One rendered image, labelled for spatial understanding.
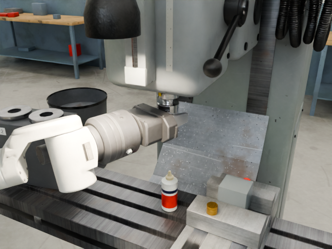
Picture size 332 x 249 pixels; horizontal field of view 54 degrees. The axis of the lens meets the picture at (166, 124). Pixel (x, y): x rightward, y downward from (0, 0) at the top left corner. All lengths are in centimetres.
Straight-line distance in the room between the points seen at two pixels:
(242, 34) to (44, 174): 63
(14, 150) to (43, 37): 642
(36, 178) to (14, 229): 148
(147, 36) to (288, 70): 54
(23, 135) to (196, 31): 31
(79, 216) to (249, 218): 42
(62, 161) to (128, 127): 13
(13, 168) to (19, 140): 5
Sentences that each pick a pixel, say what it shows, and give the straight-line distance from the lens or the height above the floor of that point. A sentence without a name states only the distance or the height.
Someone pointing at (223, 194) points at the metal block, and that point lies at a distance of 71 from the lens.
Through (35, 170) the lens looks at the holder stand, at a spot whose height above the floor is 102.
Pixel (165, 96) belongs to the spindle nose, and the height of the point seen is 129.
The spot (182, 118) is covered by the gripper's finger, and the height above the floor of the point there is 124.
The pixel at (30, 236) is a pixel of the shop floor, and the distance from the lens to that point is 237.
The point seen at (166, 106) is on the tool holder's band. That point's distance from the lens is 67.
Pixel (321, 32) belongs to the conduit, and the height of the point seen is 140.
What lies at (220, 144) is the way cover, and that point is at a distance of 105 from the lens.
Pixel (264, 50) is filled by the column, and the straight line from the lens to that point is 98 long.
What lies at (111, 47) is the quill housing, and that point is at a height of 139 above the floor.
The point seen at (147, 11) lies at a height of 146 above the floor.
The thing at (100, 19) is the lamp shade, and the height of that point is 146.
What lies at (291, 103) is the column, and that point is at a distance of 101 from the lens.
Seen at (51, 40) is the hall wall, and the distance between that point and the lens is 682.
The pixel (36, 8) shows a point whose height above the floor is 100.
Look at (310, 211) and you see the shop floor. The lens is 260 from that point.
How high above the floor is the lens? 151
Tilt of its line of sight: 24 degrees down
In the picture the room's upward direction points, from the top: straight up
